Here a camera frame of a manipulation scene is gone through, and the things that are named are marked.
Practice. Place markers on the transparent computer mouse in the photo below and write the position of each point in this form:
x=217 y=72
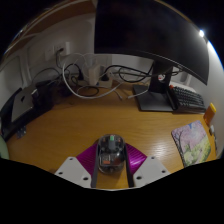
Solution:
x=111 y=155

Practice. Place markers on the orange jar with yellow lid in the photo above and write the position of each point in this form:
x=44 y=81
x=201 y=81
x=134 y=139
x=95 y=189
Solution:
x=209 y=115

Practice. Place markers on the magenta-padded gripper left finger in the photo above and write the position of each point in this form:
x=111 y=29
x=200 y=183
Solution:
x=71 y=170

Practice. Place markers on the white wall outlet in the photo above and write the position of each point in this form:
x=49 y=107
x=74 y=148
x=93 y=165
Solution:
x=56 y=50

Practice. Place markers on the black mechanical keyboard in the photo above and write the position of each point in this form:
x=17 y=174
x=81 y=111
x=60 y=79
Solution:
x=188 y=99

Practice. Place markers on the cherry blossom print mouse pad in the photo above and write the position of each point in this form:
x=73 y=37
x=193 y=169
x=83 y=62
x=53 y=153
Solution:
x=193 y=143

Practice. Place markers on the wooden wall shelf unit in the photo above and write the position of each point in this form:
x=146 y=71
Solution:
x=56 y=15

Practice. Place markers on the black computer monitor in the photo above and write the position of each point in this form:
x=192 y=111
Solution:
x=146 y=30

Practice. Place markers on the white power strip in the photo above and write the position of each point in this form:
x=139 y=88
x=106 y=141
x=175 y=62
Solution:
x=93 y=75

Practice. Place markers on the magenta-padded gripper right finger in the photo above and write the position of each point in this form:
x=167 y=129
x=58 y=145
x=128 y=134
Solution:
x=151 y=170

